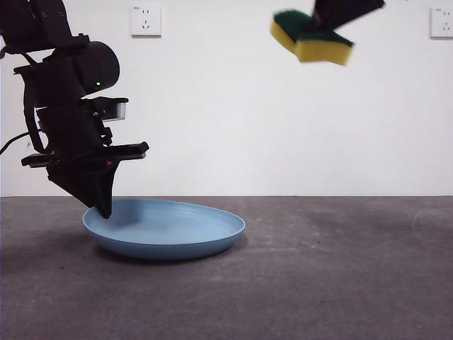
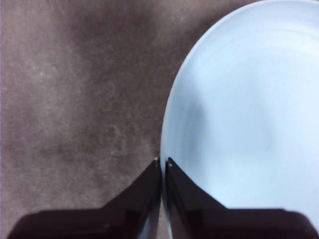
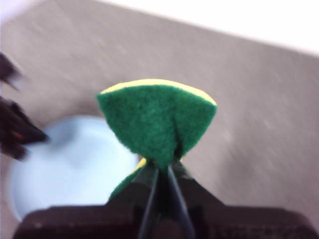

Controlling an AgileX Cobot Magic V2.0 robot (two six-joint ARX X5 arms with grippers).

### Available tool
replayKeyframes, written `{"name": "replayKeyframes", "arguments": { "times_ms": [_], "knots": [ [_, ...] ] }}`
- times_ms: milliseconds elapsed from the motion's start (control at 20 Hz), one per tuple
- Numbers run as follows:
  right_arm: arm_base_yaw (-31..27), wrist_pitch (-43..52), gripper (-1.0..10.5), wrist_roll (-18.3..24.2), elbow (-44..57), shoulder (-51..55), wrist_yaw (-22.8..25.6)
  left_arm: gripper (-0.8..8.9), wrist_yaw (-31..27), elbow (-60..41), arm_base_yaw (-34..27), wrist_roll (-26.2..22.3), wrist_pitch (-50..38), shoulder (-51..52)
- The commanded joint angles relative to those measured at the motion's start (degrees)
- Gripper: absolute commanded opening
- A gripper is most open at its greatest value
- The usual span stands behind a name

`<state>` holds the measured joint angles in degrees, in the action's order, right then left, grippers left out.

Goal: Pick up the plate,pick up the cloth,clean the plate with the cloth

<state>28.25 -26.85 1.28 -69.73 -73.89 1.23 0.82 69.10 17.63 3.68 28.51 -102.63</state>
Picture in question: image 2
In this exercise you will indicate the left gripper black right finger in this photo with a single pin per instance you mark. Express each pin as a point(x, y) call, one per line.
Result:
point(211, 221)

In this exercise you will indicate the blue round plate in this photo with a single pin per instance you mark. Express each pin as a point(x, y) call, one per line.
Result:
point(236, 99)

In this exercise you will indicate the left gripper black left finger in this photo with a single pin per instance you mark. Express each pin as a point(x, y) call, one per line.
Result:
point(112, 221)

